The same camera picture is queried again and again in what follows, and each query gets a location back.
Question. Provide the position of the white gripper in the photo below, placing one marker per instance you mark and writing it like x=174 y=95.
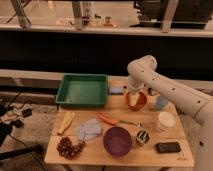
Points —
x=134 y=90

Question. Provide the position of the blue sponge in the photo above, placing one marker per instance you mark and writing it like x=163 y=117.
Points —
x=116 y=91

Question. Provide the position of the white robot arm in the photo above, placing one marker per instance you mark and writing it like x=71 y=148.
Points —
x=197 y=104

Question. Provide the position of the red bowl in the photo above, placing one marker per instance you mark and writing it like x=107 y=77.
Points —
x=142 y=100

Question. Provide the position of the purple bowl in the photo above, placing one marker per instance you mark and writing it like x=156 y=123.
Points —
x=117 y=141

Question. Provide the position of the small black clip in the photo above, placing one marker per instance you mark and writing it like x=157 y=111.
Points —
x=152 y=92

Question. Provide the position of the light blue cup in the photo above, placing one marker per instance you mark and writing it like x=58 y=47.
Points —
x=161 y=102

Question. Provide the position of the wooden folding table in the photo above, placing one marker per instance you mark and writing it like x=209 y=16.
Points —
x=94 y=152

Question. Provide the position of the orange carrot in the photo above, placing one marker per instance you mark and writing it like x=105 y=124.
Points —
x=107 y=119

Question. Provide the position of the white lidded container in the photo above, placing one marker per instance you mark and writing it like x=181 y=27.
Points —
x=165 y=120

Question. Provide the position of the small metal tin can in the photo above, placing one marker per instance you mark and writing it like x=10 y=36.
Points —
x=142 y=137

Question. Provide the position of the light blue cloth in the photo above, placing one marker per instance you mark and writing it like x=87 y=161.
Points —
x=88 y=130

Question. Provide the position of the green plastic tray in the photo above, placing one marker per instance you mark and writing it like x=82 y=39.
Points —
x=83 y=90

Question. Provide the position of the black smartphone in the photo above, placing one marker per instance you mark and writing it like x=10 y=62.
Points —
x=168 y=147

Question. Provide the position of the yellow banana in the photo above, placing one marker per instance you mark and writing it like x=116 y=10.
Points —
x=67 y=120

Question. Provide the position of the bunch of red grapes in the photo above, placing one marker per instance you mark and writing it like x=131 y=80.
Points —
x=68 y=150

